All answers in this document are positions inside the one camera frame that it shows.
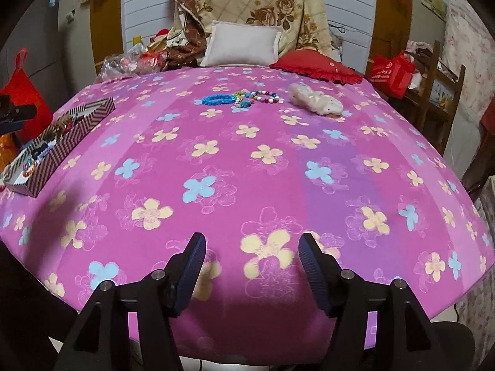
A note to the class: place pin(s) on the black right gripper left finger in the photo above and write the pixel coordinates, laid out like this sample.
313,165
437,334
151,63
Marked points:
99,339

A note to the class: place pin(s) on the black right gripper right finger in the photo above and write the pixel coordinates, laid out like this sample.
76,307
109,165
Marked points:
378,327

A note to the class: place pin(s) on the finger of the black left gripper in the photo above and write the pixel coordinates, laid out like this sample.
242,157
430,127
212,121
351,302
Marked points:
13,117

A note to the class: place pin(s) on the tan organza leopard bow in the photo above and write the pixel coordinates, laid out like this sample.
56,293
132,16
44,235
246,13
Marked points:
58,129

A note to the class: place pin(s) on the cream dotted chiffon scrunchie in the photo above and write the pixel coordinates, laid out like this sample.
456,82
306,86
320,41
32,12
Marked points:
314,101

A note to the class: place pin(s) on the striped white jewelry box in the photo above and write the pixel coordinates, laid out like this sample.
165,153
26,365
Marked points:
28,173

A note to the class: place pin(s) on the red gift bag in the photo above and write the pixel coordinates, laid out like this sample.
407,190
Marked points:
22,92

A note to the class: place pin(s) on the clear plastic snack bag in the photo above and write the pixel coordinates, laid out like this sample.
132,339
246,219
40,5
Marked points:
135,62

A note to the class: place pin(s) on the brown patterned blanket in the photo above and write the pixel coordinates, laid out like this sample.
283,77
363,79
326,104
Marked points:
186,40

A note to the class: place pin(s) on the white small pillow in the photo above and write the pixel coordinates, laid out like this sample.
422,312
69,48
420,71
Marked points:
241,44

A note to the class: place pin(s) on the wooden chair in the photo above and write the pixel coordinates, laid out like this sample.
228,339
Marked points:
436,100

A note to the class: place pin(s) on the pink floral bedsheet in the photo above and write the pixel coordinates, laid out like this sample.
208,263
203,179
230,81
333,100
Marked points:
225,153

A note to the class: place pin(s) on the red shopping bag right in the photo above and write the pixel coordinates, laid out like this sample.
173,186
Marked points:
392,76

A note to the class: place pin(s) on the red ruffled cushion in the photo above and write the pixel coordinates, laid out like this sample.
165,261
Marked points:
313,64

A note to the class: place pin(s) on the beige floral quilt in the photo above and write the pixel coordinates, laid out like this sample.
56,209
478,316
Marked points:
304,23

